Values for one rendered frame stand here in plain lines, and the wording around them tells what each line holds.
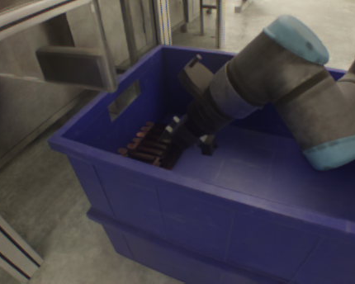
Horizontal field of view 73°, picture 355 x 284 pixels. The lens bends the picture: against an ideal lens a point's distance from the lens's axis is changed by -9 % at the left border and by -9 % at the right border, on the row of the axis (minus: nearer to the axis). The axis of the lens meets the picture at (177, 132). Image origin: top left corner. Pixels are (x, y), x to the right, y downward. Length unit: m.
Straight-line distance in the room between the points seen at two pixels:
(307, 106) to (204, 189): 0.17
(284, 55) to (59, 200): 0.81
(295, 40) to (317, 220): 0.21
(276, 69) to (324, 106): 0.08
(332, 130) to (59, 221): 0.78
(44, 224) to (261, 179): 0.66
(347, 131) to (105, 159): 0.32
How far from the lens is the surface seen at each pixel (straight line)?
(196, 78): 0.44
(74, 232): 0.85
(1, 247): 0.72
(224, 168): 0.62
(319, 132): 0.36
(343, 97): 0.38
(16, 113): 1.00
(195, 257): 0.50
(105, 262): 0.78
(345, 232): 0.33
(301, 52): 0.35
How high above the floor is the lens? 0.68
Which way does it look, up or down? 40 degrees down
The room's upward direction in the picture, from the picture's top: 5 degrees counter-clockwise
